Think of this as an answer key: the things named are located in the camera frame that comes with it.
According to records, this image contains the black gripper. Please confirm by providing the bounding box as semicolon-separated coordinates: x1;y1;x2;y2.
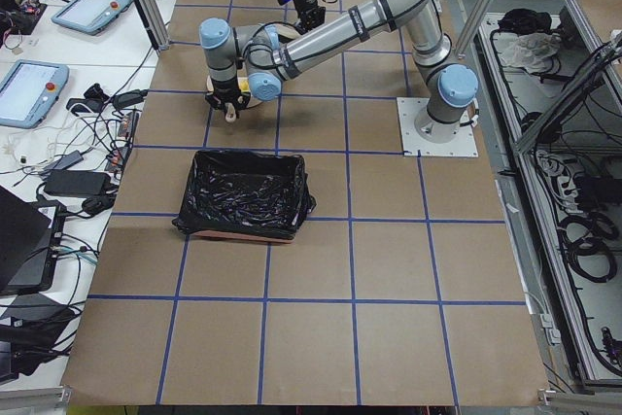
277;0;326;31
205;79;249;119

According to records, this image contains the beige plastic dustpan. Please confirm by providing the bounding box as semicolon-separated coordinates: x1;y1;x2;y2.
204;20;297;124

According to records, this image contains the bin with black bag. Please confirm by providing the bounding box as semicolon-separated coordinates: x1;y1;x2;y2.
172;150;316;243

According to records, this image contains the blue teach pendant far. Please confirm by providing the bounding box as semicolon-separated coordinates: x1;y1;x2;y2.
52;0;133;35

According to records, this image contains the blue teach pendant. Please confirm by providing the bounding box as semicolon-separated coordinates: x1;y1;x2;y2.
1;59;69;129
52;0;133;35

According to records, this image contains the black power adapter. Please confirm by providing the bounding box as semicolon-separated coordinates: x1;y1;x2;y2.
44;170;113;197

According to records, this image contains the blue teach pendant near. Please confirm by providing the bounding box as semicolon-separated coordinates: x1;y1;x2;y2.
1;59;69;129

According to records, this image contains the black laptop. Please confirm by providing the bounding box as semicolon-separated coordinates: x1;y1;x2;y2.
1;188;64;296

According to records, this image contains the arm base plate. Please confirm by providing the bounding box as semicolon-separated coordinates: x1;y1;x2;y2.
396;97;478;158

